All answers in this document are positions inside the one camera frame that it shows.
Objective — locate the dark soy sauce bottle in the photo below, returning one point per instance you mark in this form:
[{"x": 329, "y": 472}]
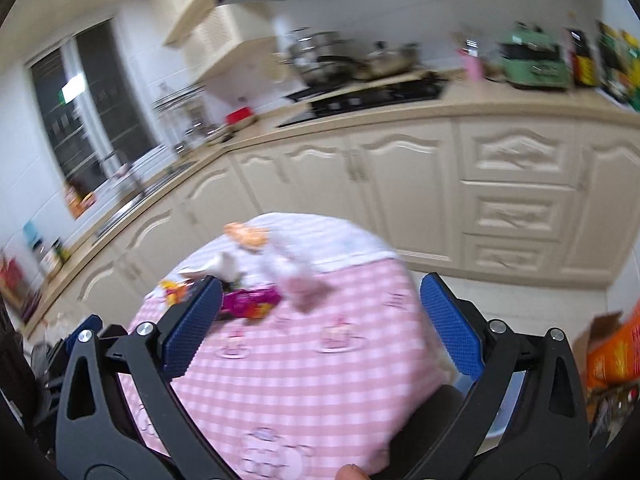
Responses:
[{"x": 583, "y": 65}]

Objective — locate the pink checked tablecloth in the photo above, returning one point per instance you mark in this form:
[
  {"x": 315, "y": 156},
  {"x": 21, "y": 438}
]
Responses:
[{"x": 298, "y": 395}]

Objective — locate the clear plastic bag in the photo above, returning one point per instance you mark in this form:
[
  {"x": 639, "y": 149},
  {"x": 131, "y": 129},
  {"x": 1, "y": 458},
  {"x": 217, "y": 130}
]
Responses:
[{"x": 293, "y": 275}]

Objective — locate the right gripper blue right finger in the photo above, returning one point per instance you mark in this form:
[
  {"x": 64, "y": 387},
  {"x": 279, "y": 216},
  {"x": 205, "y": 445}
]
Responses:
[{"x": 524, "y": 416}]

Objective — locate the hanging utensil rack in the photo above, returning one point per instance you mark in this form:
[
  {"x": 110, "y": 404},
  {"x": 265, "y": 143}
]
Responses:
[{"x": 182, "y": 112}]

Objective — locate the purple snack wrapper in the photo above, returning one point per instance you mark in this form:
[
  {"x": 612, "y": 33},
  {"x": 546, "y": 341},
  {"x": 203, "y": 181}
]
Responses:
[{"x": 252, "y": 304}]

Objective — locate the red box on counter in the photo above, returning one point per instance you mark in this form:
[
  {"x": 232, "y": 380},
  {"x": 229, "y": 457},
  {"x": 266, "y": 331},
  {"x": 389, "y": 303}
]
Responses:
[{"x": 241, "y": 117}]

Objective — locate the orange rice bag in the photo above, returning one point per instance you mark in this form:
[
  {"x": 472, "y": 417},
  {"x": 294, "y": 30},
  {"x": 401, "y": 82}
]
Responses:
[{"x": 616, "y": 362}]

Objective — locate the kitchen window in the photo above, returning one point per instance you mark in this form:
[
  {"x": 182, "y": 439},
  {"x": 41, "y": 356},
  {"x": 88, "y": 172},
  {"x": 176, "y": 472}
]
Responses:
[{"x": 93, "y": 122}]

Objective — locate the pink utensil holder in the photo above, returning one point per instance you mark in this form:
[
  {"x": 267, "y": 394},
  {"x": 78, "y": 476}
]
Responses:
[{"x": 471, "y": 60}]

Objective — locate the person's dark trouser leg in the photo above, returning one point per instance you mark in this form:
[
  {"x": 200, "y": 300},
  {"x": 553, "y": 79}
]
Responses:
[{"x": 422, "y": 429}]

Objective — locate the sink faucet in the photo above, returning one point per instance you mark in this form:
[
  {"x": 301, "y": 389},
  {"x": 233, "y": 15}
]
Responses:
[{"x": 123, "y": 180}]

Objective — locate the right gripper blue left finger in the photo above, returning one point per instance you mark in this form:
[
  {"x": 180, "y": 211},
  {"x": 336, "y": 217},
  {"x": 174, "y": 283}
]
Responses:
[{"x": 96, "y": 435}]

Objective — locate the white paper cup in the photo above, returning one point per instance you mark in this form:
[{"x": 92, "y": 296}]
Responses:
[{"x": 222, "y": 266}]

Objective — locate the steel stock pot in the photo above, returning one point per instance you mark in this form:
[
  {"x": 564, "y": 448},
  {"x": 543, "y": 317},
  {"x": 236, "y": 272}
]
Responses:
[{"x": 305, "y": 53}]

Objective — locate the cardboard box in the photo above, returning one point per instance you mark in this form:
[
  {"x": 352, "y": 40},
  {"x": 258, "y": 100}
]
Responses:
[{"x": 598, "y": 330}]

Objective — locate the cream kitchen cabinets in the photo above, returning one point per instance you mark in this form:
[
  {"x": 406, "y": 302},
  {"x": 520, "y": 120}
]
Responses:
[{"x": 549, "y": 201}]

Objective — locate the orange bread wrapper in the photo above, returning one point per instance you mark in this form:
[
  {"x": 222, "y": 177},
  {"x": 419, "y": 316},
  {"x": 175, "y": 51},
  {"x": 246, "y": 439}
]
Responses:
[{"x": 247, "y": 237}]

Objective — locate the black gas stove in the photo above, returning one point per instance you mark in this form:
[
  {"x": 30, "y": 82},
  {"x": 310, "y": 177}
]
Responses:
[{"x": 428, "y": 88}]

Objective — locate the orange snack bag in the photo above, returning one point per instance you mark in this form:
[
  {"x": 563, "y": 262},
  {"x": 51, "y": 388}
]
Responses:
[{"x": 175, "y": 292}]

